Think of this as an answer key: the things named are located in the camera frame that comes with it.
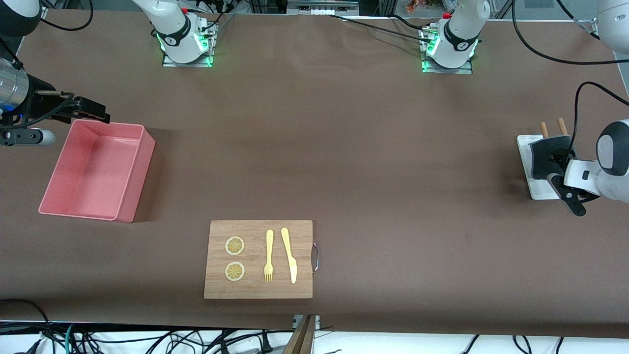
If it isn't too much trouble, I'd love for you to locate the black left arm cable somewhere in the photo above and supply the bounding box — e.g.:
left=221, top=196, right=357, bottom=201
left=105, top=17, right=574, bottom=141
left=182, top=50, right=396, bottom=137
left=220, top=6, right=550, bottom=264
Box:
left=511, top=0, right=629, bottom=150

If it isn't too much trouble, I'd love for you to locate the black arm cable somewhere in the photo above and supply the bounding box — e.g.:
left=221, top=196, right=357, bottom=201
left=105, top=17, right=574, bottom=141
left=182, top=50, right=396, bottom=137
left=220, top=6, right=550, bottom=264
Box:
left=511, top=0, right=629, bottom=150
left=40, top=0, right=94, bottom=31

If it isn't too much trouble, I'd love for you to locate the dark grey microfibre cloth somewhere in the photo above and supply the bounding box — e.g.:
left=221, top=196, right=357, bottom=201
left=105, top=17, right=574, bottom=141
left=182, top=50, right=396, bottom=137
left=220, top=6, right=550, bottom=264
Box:
left=529, top=136, right=573, bottom=181

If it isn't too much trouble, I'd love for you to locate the teal cable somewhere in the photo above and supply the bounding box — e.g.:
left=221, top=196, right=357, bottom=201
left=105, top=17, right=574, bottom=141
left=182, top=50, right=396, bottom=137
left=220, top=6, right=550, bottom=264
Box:
left=64, top=323, right=79, bottom=354

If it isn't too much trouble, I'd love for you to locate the wooden cutting board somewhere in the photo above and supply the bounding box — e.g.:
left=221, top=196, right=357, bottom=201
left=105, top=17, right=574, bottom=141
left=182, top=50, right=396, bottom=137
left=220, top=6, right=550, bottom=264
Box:
left=203, top=220, right=314, bottom=299

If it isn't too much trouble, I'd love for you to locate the black right base cable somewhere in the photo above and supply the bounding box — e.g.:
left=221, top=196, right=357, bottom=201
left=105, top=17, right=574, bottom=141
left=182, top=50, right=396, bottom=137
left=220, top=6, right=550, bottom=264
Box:
left=189, top=0, right=234, bottom=30

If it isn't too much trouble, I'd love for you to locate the white rectangular tray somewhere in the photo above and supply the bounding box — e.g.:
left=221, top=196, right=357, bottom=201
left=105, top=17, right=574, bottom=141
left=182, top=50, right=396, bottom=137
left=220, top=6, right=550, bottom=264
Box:
left=516, top=134, right=564, bottom=201

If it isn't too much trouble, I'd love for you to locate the orange background object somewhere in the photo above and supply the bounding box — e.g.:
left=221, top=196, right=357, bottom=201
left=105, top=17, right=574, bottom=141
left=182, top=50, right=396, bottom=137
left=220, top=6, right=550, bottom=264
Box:
left=405, top=0, right=445, bottom=14

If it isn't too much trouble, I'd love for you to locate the pink plastic bin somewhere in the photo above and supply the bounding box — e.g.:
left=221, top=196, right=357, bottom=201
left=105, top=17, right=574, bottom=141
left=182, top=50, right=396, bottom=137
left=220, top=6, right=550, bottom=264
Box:
left=38, top=119, right=156, bottom=223

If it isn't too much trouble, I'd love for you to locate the wooden plank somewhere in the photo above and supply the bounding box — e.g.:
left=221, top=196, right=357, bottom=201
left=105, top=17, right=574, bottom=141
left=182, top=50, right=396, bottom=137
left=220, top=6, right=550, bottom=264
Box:
left=283, top=315, right=317, bottom=354

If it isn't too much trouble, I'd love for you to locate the thick black cable loop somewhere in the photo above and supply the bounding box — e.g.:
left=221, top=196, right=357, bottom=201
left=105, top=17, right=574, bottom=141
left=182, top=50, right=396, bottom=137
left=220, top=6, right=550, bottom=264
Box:
left=0, top=298, right=54, bottom=354

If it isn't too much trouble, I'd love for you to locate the yellow plastic fork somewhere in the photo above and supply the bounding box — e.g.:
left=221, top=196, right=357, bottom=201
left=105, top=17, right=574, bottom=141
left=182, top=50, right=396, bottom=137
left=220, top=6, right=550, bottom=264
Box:
left=264, top=230, right=274, bottom=283

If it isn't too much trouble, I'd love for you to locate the yellow plastic knife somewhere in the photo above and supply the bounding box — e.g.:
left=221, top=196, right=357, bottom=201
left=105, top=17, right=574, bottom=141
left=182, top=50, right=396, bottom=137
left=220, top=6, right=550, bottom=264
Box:
left=281, top=227, right=298, bottom=284

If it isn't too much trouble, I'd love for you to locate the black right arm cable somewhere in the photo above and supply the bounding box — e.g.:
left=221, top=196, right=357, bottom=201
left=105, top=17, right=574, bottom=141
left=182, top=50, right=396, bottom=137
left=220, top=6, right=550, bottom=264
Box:
left=40, top=0, right=94, bottom=31

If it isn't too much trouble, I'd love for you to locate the black cable across table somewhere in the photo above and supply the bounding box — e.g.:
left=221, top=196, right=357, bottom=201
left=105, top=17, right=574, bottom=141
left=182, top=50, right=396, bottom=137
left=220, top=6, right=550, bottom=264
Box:
left=328, top=14, right=435, bottom=45

